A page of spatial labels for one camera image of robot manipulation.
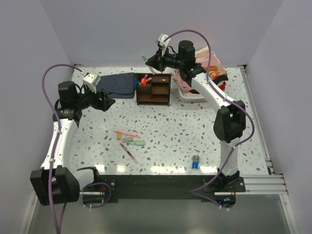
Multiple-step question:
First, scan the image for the black garment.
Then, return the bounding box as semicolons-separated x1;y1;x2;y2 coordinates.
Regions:
213;75;228;85

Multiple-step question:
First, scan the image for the blue grey pencil sharpener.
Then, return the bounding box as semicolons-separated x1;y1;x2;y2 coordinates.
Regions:
192;155;200;170

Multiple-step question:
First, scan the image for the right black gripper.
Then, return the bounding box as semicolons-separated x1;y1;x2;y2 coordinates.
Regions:
145;47;183;74

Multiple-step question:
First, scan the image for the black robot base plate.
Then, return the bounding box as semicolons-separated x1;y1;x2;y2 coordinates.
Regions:
80;175;246;207

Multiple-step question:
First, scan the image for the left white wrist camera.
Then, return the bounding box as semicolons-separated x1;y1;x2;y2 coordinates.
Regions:
82;73;100;93

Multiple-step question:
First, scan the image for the dark red gel pen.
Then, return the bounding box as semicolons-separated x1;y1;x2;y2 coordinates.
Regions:
120;143;138;164

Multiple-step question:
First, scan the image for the orange gel pen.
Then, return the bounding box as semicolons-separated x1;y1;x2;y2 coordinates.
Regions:
113;131;140;138

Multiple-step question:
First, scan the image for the brown wooden desk organizer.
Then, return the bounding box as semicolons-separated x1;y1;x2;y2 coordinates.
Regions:
136;73;171;106

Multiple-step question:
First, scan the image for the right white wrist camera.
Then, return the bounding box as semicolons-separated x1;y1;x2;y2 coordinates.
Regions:
156;34;171;50

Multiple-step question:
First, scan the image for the white laundry basket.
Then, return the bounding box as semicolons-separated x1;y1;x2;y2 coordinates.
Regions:
178;88;206;103

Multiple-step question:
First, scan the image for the folded dark blue cloth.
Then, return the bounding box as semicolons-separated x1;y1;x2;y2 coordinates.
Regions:
96;73;137;99

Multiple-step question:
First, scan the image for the tan eraser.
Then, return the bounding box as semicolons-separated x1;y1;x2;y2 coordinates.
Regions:
122;136;133;143

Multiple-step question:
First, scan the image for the red garment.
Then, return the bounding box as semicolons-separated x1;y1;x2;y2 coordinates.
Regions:
218;81;226;91

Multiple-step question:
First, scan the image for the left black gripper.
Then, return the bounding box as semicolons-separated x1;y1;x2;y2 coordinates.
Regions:
75;85;115;112

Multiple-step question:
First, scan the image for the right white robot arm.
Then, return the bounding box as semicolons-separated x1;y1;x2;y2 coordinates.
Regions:
145;40;246;192

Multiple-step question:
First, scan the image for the green capped white marker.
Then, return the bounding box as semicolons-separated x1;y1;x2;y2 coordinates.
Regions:
141;55;156;75

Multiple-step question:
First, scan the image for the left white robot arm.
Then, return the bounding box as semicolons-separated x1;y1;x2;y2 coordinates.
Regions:
30;81;115;206

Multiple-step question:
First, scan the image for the black orange highlighter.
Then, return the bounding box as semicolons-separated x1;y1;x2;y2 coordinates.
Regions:
140;78;147;85

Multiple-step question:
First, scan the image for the pink pixel-print shirt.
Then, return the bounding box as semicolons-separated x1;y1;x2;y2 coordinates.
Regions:
173;47;227;94

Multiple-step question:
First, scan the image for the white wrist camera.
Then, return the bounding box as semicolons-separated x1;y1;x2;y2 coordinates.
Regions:
156;34;171;50
82;73;100;93

